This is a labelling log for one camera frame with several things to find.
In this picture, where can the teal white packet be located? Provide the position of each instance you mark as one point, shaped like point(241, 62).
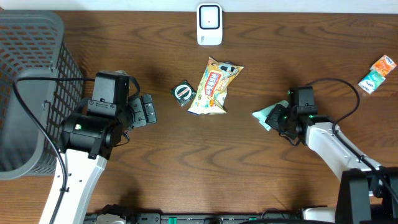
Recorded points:
point(371, 81)

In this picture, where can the green snack packet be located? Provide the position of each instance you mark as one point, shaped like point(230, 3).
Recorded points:
point(262, 114)

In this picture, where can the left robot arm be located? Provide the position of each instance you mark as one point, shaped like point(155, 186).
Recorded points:
point(87, 140)

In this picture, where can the dark green Zam-Buk box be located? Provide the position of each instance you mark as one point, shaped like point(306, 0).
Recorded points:
point(183, 93)

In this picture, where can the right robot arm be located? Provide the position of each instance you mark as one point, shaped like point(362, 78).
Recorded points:
point(368, 190)

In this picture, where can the orange red snack packet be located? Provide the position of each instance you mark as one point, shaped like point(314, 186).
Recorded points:
point(384, 65)

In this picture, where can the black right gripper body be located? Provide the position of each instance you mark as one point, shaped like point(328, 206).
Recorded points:
point(278, 119)

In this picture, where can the white barcode scanner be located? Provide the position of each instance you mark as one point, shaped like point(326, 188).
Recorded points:
point(209, 24)

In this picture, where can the black plastic mesh basket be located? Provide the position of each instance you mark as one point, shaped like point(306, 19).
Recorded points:
point(34, 54)

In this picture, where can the large orange white snack bag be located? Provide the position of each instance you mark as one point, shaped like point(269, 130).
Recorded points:
point(212, 89)

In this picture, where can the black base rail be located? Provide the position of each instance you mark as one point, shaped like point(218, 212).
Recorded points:
point(119, 214)

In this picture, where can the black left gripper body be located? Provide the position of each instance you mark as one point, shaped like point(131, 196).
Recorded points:
point(139, 115)

